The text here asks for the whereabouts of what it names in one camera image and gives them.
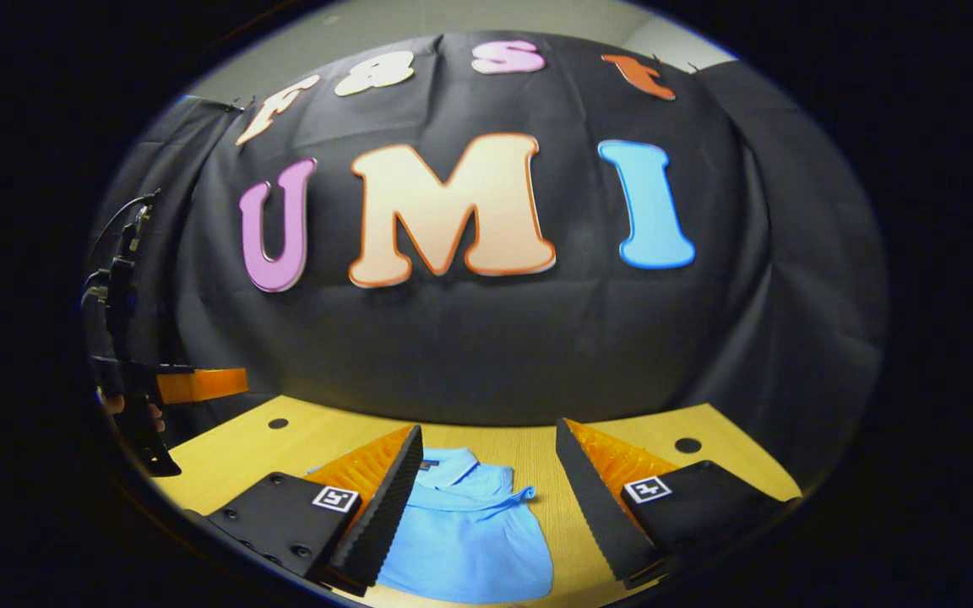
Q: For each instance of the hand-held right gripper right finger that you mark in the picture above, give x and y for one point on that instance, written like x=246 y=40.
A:
x=596 y=515

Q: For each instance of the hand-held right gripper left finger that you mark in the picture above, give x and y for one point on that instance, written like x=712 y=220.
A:
x=385 y=515

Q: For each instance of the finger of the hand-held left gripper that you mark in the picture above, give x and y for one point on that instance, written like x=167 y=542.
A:
x=199 y=385

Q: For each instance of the light blue T-shirt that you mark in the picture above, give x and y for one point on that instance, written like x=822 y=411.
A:
x=470 y=540

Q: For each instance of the round black table grommet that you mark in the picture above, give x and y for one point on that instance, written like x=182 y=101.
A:
x=688 y=445
x=278 y=423

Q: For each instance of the black backdrop cloth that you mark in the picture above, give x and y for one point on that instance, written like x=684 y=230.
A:
x=495 y=355

